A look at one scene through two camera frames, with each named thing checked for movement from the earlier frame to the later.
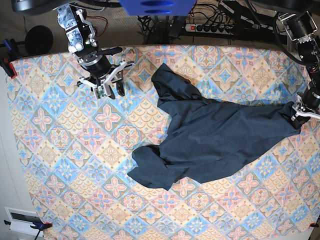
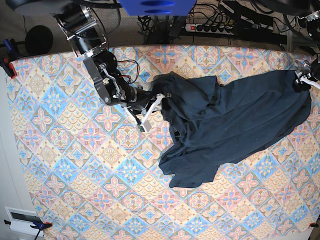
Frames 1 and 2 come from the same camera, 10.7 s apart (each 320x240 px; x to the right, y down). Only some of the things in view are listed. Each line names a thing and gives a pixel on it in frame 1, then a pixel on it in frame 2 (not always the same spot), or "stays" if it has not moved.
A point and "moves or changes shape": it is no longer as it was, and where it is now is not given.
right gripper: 308,104 -> 304,75
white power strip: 197,28 stays
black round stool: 38,40 stays
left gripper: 102,73 -> 142,98
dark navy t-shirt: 205,139 moves or changes shape
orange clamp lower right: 313,224 stays
